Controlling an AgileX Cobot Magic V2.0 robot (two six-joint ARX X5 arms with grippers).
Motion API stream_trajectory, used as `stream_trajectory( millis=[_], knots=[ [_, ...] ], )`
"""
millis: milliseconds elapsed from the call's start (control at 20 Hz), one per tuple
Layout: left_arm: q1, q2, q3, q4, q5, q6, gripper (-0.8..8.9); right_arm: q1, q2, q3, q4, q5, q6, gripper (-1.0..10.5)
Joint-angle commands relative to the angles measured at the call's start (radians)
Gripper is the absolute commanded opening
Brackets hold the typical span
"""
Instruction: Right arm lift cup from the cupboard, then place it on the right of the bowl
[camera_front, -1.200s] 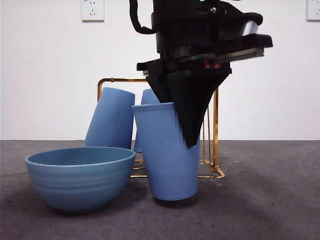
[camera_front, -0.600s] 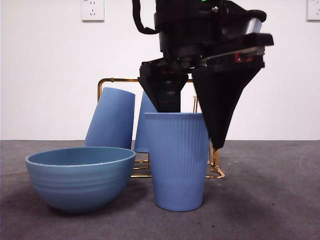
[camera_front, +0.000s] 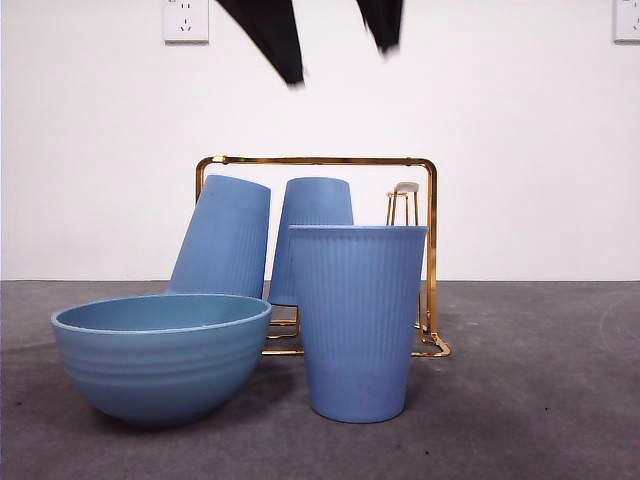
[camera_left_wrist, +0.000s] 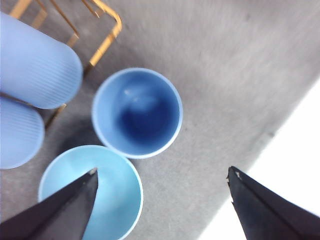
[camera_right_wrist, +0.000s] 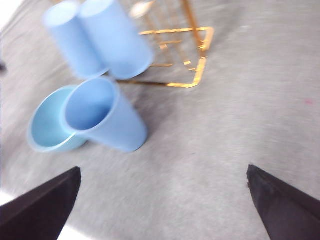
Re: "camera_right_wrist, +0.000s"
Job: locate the blue ribbed plastic cup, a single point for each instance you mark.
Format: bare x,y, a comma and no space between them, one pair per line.
67,42
120,125
117,42

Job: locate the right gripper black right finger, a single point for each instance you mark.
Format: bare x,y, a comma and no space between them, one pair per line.
287,212

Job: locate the light blue ridged bowl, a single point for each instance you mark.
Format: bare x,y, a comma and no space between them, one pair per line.
47,130

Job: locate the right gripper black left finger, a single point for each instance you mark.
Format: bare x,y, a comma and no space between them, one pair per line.
37,210

